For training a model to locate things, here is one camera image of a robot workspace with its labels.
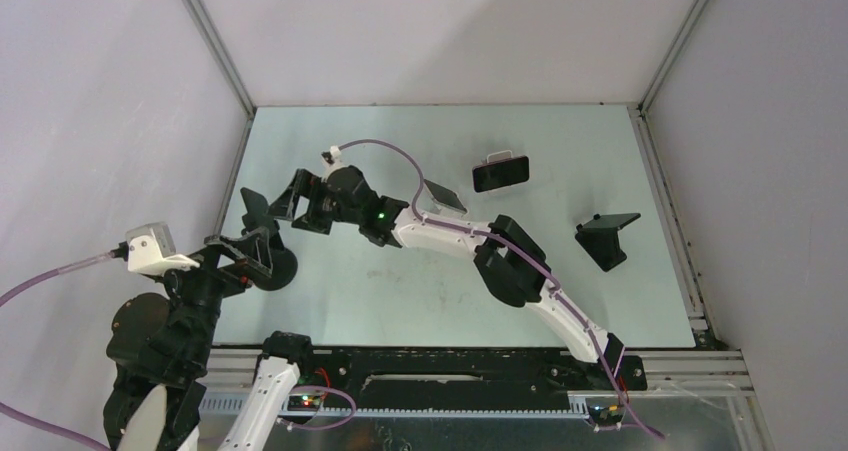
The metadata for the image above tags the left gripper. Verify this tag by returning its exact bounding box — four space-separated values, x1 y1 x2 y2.
152 224 273 369

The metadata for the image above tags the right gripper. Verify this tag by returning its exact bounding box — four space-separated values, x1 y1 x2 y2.
263 171 363 238

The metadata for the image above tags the black phone stand round base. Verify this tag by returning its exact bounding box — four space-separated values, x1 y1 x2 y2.
240 187 298 291

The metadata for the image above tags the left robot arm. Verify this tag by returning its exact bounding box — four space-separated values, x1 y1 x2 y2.
103 223 297 450

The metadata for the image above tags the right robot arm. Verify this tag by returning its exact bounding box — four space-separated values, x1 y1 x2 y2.
269 166 628 394

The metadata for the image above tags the small phone on stand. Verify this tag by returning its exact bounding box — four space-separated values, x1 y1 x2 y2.
424 179 468 215

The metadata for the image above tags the black smartphone on white stand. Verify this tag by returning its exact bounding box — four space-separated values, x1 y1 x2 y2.
472 156 530 193

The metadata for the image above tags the white phone stand behind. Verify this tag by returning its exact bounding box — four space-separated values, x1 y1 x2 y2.
484 150 513 164

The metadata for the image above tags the black angled phone stand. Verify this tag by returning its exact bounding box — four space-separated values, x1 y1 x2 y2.
574 213 641 272

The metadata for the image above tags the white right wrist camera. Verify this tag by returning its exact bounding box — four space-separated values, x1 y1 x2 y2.
321 146 345 174

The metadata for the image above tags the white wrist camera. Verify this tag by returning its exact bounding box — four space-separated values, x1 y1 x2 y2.
125 222 200 277
321 146 345 174

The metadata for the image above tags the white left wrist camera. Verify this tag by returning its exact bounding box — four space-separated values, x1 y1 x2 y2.
125 222 200 277

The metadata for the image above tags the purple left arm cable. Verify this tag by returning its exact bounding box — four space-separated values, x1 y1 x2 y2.
0 251 127 451

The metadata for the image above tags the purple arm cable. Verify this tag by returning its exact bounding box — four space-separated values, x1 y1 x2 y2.
337 138 666 443
0 251 127 451

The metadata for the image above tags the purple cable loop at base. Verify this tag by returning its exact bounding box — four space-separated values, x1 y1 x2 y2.
278 386 359 433

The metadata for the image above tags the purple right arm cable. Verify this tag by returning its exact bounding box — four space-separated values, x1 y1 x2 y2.
337 138 666 443

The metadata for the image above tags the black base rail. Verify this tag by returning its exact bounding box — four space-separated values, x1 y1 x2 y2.
312 347 616 413

